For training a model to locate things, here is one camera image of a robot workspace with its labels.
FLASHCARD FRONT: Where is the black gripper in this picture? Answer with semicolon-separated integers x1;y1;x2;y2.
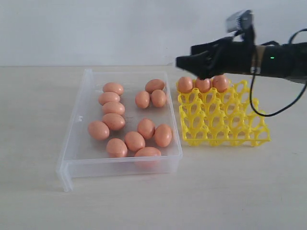
175;25;255;79

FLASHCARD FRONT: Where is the brown egg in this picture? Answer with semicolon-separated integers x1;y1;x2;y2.
154;124;173;148
137;118;155;139
87;120;110;140
195;78;211;93
102;113;125;131
145;79;165;93
151;89;166;108
103;82;124;96
212;75;229;92
124;131;145;152
135;91;151;109
106;138;128;158
177;77;193;93
102;102;125;115
98;92;120;105

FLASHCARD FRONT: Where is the yellow plastic egg tray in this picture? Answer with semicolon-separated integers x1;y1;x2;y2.
177;80;271;147

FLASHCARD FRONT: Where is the clear plastic bin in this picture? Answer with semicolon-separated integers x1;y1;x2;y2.
57;69;183;192

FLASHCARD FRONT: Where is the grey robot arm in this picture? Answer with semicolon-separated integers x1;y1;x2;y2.
176;27;307;83

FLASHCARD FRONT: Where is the brown egg frontmost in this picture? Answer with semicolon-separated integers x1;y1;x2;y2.
134;147;162;169

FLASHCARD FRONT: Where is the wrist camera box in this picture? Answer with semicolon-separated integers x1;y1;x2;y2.
225;10;253;33

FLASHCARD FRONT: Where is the black cable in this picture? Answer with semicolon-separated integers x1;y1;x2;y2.
248;28;307;117

